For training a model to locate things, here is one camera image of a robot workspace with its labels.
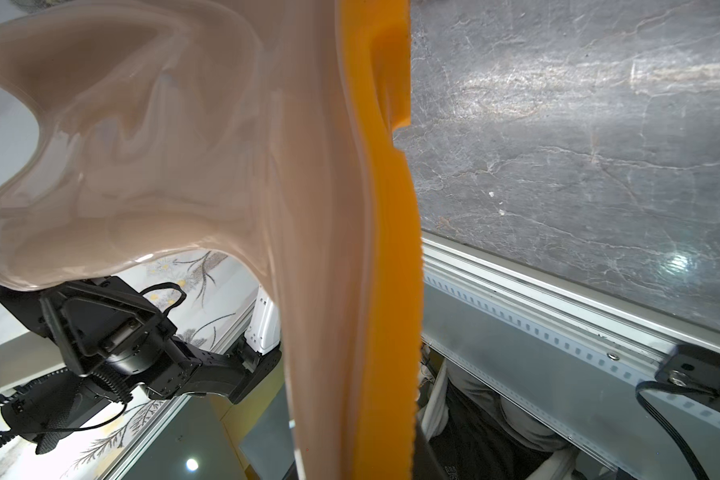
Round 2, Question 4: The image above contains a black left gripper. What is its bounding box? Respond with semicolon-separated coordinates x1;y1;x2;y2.
0;276;192;455

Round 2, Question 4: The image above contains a tan rubber boot orange sole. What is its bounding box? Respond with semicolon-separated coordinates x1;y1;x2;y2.
0;1;423;479

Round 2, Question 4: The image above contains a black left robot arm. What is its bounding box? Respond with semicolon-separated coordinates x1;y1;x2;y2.
0;276;282;455

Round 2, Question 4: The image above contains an aluminium front rail frame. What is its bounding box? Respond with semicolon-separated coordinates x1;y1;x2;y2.
422;233;720;479

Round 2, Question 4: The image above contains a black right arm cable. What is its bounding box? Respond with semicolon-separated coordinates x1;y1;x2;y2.
634;380;712;480

